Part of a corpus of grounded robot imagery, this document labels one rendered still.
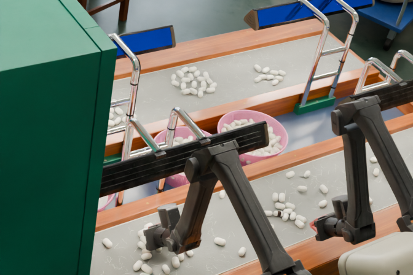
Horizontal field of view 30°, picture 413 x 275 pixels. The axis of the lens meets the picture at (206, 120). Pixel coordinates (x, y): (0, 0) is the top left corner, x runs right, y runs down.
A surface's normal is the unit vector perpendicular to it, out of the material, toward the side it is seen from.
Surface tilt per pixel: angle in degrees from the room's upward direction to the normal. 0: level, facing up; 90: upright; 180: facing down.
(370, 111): 26
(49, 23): 0
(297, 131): 0
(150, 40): 58
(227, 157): 20
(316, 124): 0
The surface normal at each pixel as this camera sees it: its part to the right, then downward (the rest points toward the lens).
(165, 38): 0.54, 0.10
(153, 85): 0.18, -0.77
